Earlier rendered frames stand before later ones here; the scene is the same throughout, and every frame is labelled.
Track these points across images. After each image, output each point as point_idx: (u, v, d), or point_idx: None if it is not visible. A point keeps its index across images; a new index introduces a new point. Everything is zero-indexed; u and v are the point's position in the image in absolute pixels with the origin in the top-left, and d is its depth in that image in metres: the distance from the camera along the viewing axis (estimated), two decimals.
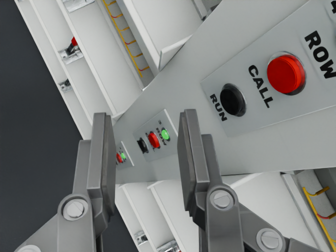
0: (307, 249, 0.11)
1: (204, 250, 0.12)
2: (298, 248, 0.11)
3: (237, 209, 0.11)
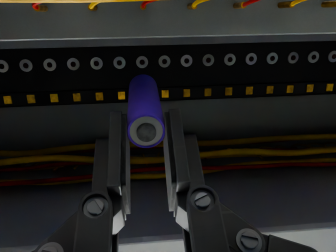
0: (286, 244, 0.11)
1: None
2: (277, 244, 0.11)
3: (218, 208, 0.11)
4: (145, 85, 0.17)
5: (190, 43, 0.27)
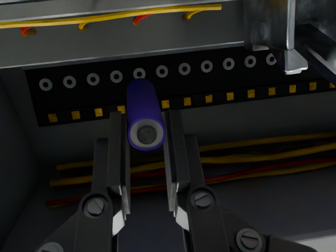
0: (286, 244, 0.11)
1: None
2: (277, 244, 0.11)
3: (218, 208, 0.11)
4: None
5: None
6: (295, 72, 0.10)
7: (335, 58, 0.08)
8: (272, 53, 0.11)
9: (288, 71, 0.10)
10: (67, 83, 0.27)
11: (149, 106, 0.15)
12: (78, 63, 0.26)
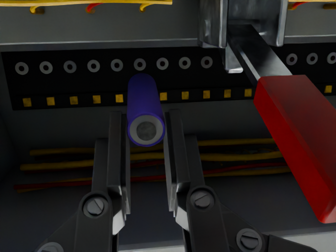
0: (286, 244, 0.11)
1: None
2: (277, 244, 0.11)
3: (218, 208, 0.11)
4: None
5: (299, 42, 0.28)
6: (236, 71, 0.11)
7: (259, 59, 0.08)
8: (220, 51, 0.12)
9: (228, 69, 0.10)
10: (44, 69, 0.26)
11: None
12: (55, 49, 0.26)
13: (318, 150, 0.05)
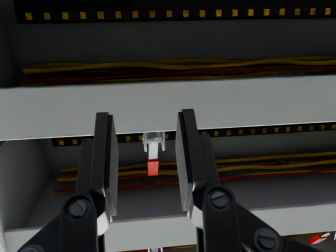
0: (304, 248, 0.11)
1: (202, 250, 0.12)
2: (295, 247, 0.11)
3: (234, 209, 0.11)
4: None
5: None
6: None
7: None
8: None
9: None
10: None
11: None
12: None
13: None
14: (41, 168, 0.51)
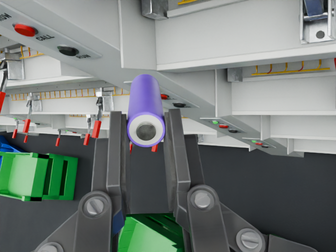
0: (286, 244, 0.11)
1: None
2: (277, 244, 0.11)
3: (218, 208, 0.11)
4: None
5: None
6: None
7: None
8: None
9: None
10: None
11: None
12: None
13: None
14: None
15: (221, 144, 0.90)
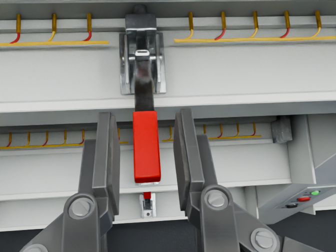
0: (301, 248, 0.11)
1: (200, 251, 0.12)
2: (292, 246, 0.11)
3: (231, 209, 0.11)
4: None
5: None
6: (141, 51, 0.16)
7: (146, 98, 0.16)
8: (145, 34, 0.17)
9: (148, 55, 0.16)
10: None
11: None
12: None
13: (155, 163, 0.15)
14: None
15: None
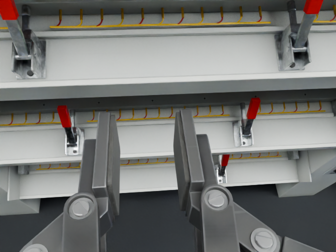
0: (301, 248, 0.11)
1: (200, 251, 0.12)
2: (292, 246, 0.11)
3: (231, 209, 0.11)
4: None
5: None
6: None
7: (308, 25, 0.29)
8: (296, 23, 0.31)
9: (298, 36, 0.31)
10: None
11: None
12: None
13: None
14: None
15: None
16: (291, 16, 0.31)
